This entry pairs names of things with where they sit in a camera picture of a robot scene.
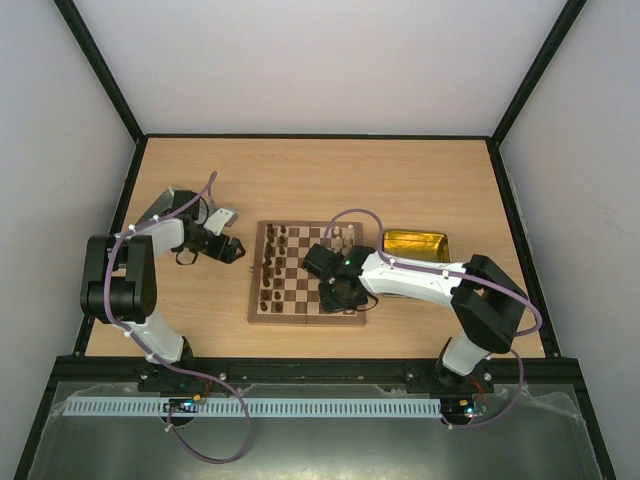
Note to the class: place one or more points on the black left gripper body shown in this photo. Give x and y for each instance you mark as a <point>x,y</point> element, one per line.
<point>212,250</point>

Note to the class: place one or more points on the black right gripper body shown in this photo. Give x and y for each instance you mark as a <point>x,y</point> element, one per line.
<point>317,263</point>

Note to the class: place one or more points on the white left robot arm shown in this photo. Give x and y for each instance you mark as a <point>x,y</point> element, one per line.
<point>119,284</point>

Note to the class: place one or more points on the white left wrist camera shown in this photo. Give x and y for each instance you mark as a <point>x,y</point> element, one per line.
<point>219,219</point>

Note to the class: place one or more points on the gold metal tin tray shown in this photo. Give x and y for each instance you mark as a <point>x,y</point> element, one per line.
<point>417,245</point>

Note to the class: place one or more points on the slotted white cable duct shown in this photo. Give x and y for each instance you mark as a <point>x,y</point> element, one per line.
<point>256,407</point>

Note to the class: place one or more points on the wooden chess board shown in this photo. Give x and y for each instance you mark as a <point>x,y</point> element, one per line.
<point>278,276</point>

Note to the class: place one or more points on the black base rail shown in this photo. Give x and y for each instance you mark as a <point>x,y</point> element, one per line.
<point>416,376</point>

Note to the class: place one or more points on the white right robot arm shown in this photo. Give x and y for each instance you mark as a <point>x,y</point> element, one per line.
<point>485,300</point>

